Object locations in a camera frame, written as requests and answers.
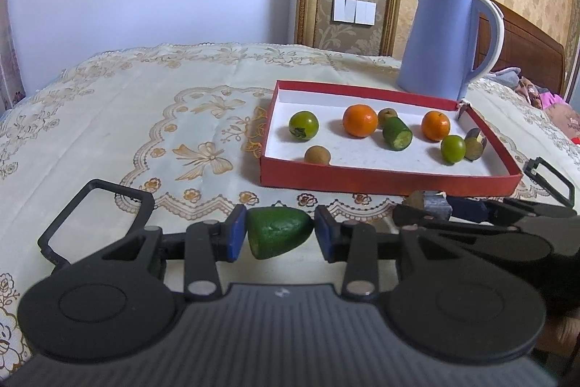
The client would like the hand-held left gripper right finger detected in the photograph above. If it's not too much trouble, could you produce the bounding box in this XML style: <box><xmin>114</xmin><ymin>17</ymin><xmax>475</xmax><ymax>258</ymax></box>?
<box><xmin>314</xmin><ymin>206</ymin><xmax>463</xmax><ymax>299</ymax></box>

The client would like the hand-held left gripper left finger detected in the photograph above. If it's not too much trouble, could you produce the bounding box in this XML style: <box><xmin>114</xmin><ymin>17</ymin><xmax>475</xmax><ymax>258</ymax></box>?
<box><xmin>37</xmin><ymin>180</ymin><xmax>248</xmax><ymax>299</ymax></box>

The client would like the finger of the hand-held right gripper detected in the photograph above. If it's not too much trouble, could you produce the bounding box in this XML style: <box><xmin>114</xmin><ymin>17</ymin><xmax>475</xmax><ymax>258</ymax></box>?
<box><xmin>392</xmin><ymin>205</ymin><xmax>556</xmax><ymax>254</ymax></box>
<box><xmin>448</xmin><ymin>158</ymin><xmax>577</xmax><ymax>222</ymax></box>

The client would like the bluish sugarcane piece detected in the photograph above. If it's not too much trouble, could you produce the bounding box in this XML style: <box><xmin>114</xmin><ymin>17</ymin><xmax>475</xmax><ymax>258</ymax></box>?
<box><xmin>405</xmin><ymin>190</ymin><xmax>454</xmax><ymax>220</ymax></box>

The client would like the green avocado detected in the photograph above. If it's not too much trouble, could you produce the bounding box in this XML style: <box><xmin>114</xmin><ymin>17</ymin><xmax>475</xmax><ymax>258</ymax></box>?
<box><xmin>246</xmin><ymin>207</ymin><xmax>315</xmax><ymax>260</ymax></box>

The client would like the plain green tangerine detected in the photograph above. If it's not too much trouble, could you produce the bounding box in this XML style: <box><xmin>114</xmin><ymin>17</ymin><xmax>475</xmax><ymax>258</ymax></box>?
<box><xmin>440</xmin><ymin>135</ymin><xmax>467</xmax><ymax>165</ymax></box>

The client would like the dark brown sugarcane piece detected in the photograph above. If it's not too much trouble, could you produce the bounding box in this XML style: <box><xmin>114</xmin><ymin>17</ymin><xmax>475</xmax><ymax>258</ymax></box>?
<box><xmin>464</xmin><ymin>128</ymin><xmax>488</xmax><ymax>162</ymax></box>

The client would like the red shallow cardboard box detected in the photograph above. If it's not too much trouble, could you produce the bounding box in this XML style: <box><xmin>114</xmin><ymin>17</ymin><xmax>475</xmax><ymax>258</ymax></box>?
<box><xmin>260</xmin><ymin>79</ymin><xmax>523</xmax><ymax>197</ymax></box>

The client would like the green cucumber piece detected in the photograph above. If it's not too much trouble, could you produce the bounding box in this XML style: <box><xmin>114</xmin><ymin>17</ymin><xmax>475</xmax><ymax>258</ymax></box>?
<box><xmin>382</xmin><ymin>116</ymin><xmax>413</xmax><ymax>152</ymax></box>

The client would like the orange tangerine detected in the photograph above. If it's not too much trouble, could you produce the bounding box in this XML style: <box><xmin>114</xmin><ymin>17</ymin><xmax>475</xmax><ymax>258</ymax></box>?
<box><xmin>421</xmin><ymin>110</ymin><xmax>451</xmax><ymax>142</ymax></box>
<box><xmin>342</xmin><ymin>104</ymin><xmax>379</xmax><ymax>138</ymax></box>

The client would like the green tangerine with dark spots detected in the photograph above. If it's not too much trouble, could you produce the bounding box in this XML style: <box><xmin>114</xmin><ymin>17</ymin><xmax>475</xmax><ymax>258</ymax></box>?
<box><xmin>288</xmin><ymin>110</ymin><xmax>319</xmax><ymax>142</ymax></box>

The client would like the pink printed blanket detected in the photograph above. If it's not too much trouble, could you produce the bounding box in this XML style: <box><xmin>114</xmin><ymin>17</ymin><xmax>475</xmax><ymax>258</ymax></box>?
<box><xmin>489</xmin><ymin>67</ymin><xmax>580</xmax><ymax>147</ymax></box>

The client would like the light blue electric kettle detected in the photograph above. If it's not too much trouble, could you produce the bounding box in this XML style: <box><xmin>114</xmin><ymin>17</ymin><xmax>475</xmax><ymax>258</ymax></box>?
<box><xmin>397</xmin><ymin>0</ymin><xmax>505</xmax><ymax>102</ymax></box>

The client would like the wooden headboard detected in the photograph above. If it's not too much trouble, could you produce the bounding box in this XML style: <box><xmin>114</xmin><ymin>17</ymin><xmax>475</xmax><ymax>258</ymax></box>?
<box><xmin>435</xmin><ymin>0</ymin><xmax>568</xmax><ymax>98</ymax></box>

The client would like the pink curtain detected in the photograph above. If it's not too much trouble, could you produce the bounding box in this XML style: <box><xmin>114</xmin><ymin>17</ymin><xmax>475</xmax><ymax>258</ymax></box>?
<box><xmin>0</xmin><ymin>0</ymin><xmax>26</xmax><ymax>109</ymax></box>

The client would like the white wall switch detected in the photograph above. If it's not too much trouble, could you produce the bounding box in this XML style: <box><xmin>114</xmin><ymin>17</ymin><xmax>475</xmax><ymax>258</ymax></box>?
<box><xmin>332</xmin><ymin>0</ymin><xmax>356</xmax><ymax>24</ymax></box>
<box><xmin>355</xmin><ymin>0</ymin><xmax>377</xmax><ymax>25</ymax></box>

